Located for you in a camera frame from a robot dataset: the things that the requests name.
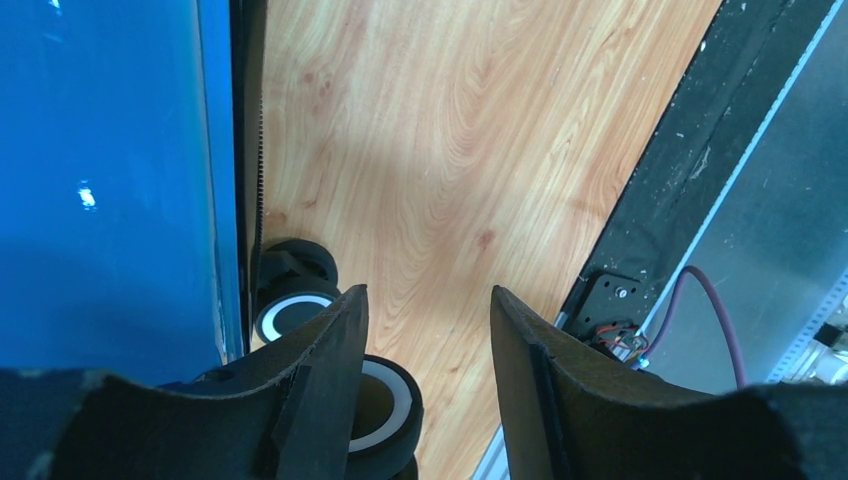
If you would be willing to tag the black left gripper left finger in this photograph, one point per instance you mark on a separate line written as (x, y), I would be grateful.
(283, 412)

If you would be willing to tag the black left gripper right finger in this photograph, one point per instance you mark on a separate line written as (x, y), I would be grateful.
(569, 412)

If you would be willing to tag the blue fish-print suitcase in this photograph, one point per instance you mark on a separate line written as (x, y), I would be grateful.
(132, 208)

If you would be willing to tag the aluminium frame rail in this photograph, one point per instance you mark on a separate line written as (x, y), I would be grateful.
(762, 299)

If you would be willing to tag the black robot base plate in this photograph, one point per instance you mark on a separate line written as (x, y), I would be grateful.
(745, 65)

